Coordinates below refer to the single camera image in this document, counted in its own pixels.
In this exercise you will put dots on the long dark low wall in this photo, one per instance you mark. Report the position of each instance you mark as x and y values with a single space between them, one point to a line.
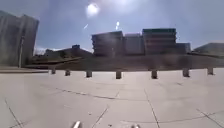
140 62

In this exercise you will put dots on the tall grey building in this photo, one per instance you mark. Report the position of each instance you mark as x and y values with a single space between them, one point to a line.
13 40

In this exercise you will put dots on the wide dark tiered building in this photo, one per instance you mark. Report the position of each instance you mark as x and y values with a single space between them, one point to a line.
133 43

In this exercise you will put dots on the low flat building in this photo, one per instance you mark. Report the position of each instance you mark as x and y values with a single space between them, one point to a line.
210 49

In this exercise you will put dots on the pale stone slab plaza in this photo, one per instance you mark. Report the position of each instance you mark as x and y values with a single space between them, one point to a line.
113 100

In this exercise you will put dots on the low stone ledge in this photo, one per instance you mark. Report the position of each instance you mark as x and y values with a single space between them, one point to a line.
20 70

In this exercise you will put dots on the pole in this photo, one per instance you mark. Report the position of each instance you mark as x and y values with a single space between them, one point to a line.
21 50

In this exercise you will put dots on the row of square bollards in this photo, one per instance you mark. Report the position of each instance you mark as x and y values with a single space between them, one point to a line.
118 74

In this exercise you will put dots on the low building with blue top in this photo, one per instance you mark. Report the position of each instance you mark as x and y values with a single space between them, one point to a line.
66 53

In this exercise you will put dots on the robot's own part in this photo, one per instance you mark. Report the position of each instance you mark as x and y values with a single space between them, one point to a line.
77 125
135 126

